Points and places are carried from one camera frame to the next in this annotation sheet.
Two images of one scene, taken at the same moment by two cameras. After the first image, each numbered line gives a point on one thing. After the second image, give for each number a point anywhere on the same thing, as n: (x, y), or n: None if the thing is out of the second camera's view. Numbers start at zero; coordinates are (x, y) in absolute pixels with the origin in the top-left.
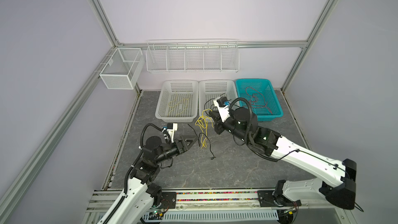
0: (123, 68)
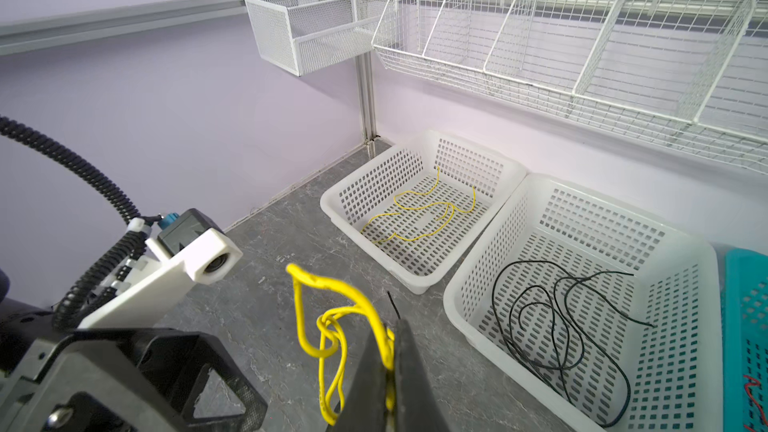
0: (310, 26)
